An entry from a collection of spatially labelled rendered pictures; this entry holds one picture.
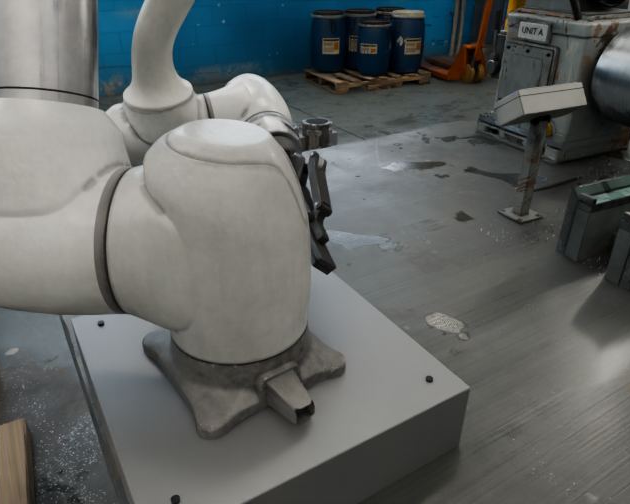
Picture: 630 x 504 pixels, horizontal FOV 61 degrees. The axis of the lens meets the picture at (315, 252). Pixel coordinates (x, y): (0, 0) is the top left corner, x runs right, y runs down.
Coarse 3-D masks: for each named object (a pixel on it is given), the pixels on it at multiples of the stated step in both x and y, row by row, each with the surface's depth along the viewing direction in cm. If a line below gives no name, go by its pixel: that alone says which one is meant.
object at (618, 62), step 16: (624, 32) 130; (608, 48) 131; (624, 48) 126; (608, 64) 129; (624, 64) 125; (592, 80) 134; (608, 80) 129; (624, 80) 125; (592, 96) 137; (608, 96) 131; (624, 96) 127; (608, 112) 134; (624, 112) 129
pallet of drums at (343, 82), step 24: (312, 24) 572; (336, 24) 563; (360, 24) 556; (384, 24) 549; (408, 24) 560; (312, 48) 581; (336, 48) 574; (360, 48) 564; (384, 48) 558; (408, 48) 570; (312, 72) 595; (336, 72) 594; (360, 72) 578; (384, 72) 575; (408, 72) 587
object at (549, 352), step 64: (448, 128) 176; (384, 192) 130; (448, 192) 130; (512, 192) 130; (384, 256) 103; (448, 256) 103; (512, 256) 103; (64, 320) 85; (448, 320) 85; (512, 320) 85; (576, 320) 85; (512, 384) 72; (576, 384) 72; (512, 448) 63; (576, 448) 63
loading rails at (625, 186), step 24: (576, 192) 97; (600, 192) 99; (624, 192) 100; (576, 216) 98; (600, 216) 98; (624, 216) 90; (576, 240) 100; (600, 240) 101; (624, 240) 91; (624, 264) 92; (624, 288) 93
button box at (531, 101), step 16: (512, 96) 102; (528, 96) 101; (544, 96) 103; (560, 96) 104; (576, 96) 106; (496, 112) 107; (512, 112) 103; (528, 112) 101; (544, 112) 103; (560, 112) 107
